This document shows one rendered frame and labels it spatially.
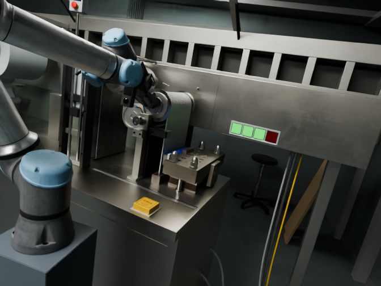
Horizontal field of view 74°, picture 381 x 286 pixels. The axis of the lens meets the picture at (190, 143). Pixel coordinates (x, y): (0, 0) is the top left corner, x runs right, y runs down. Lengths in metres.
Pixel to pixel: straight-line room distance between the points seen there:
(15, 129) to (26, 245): 0.29
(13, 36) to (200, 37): 0.99
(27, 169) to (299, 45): 1.15
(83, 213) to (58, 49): 0.69
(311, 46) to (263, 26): 2.33
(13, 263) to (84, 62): 0.51
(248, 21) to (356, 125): 2.57
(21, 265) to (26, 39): 0.51
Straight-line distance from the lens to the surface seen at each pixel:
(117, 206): 0.98
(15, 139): 0.80
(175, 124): 1.20
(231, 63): 1.44
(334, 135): 1.31
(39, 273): 0.75
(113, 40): 0.88
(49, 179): 0.70
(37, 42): 0.66
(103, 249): 1.15
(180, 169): 1.08
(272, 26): 3.63
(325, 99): 1.30
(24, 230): 0.77
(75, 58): 0.69
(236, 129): 1.34
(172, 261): 0.98
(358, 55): 1.33
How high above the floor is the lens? 1.38
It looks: 13 degrees down
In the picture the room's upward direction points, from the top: 10 degrees clockwise
